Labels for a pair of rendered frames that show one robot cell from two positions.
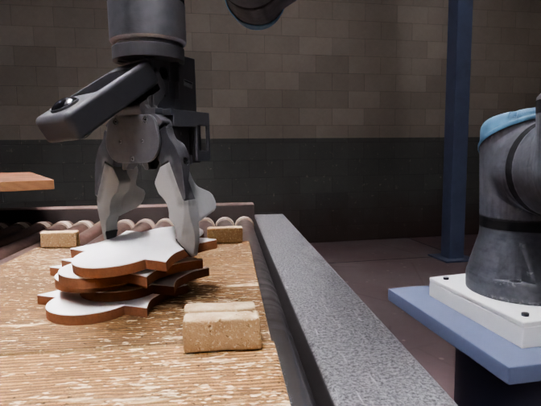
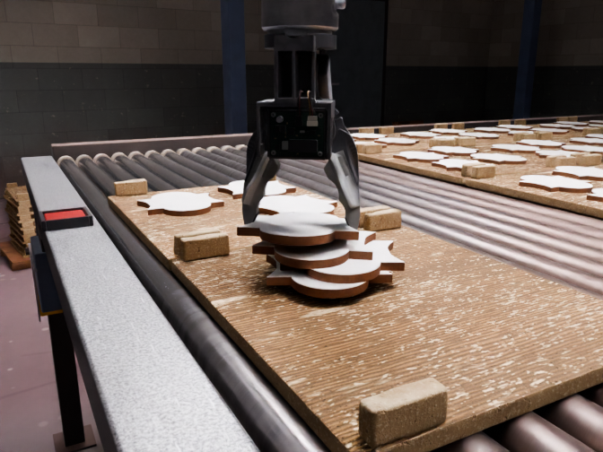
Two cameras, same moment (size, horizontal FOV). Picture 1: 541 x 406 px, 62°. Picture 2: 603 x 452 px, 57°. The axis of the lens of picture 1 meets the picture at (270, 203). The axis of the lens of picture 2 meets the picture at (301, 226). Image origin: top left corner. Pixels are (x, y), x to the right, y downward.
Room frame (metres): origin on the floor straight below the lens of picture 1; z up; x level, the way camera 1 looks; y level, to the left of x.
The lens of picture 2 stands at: (1.00, -0.10, 1.15)
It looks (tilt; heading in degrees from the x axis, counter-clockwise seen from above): 15 degrees down; 157
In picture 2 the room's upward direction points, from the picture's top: straight up
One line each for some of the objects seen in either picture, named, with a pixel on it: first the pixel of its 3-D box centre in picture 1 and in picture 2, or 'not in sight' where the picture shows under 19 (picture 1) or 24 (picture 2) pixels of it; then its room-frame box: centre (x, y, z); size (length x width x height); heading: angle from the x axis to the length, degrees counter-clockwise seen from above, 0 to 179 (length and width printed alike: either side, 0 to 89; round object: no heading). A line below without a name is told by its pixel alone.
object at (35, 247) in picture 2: not in sight; (59, 272); (-0.17, -0.14, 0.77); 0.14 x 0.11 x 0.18; 5
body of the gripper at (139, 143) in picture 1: (156, 110); (299, 99); (0.47, 0.12, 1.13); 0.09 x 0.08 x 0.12; 150
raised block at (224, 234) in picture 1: (225, 234); (403, 411); (0.74, 0.08, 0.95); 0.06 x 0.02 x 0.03; 95
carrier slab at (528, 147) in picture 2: not in sight; (549, 149); (-0.21, 1.19, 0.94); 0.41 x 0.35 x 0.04; 5
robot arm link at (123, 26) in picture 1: (145, 29); (303, 13); (0.47, 0.12, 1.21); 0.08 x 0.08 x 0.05
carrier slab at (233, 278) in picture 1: (113, 283); (388, 297); (0.53, 0.19, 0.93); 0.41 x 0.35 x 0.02; 5
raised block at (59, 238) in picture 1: (59, 239); not in sight; (0.72, 0.34, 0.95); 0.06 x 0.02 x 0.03; 95
